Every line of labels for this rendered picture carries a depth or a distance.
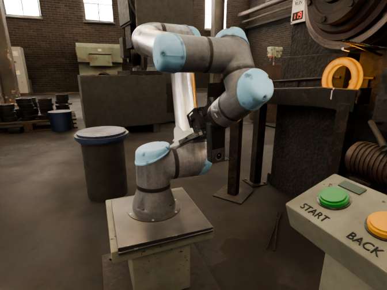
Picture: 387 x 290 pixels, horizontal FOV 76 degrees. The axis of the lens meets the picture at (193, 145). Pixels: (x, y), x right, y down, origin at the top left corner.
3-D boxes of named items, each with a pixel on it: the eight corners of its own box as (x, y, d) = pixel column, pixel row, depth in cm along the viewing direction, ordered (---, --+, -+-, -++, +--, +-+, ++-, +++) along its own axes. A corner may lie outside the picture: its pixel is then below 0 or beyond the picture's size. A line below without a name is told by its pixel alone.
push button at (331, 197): (332, 191, 40) (331, 182, 39) (356, 203, 36) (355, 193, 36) (313, 203, 39) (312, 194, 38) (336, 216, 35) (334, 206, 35)
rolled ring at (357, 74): (361, 56, 102) (367, 56, 103) (324, 58, 118) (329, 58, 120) (353, 101, 107) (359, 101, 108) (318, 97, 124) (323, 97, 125)
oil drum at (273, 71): (269, 115, 462) (273, 65, 437) (292, 121, 409) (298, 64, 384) (241, 117, 441) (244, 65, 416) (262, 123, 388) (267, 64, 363)
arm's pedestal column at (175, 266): (106, 350, 73) (97, 279, 65) (102, 258, 108) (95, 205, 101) (227, 305, 87) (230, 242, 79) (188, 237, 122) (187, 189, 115)
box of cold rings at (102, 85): (150, 121, 412) (148, 71, 390) (168, 131, 340) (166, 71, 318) (83, 126, 369) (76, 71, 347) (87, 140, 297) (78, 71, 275)
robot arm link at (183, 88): (166, 178, 92) (152, 31, 92) (203, 172, 98) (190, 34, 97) (177, 181, 81) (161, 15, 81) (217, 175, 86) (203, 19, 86)
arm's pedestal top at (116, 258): (112, 264, 70) (110, 252, 69) (106, 208, 99) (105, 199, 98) (213, 237, 82) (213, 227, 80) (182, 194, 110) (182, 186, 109)
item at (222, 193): (219, 183, 182) (223, 81, 162) (254, 192, 168) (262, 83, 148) (205, 194, 166) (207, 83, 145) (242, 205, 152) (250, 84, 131)
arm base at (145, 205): (135, 222, 79) (134, 194, 76) (129, 201, 93) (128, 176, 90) (180, 214, 84) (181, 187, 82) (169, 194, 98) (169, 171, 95)
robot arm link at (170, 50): (123, 19, 84) (162, 21, 44) (154, 22, 89) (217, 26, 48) (124, 54, 89) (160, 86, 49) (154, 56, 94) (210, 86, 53)
